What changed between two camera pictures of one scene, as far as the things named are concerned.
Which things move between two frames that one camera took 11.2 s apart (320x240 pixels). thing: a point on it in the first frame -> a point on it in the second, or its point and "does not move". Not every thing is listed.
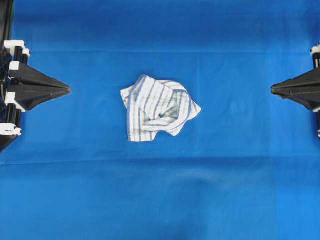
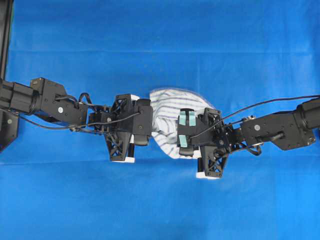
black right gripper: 304,89 -> 211,161
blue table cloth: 246,167 does not move
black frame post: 5,10 does not move
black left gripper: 28,97 -> 105,122
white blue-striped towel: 154,106 -> 166,104
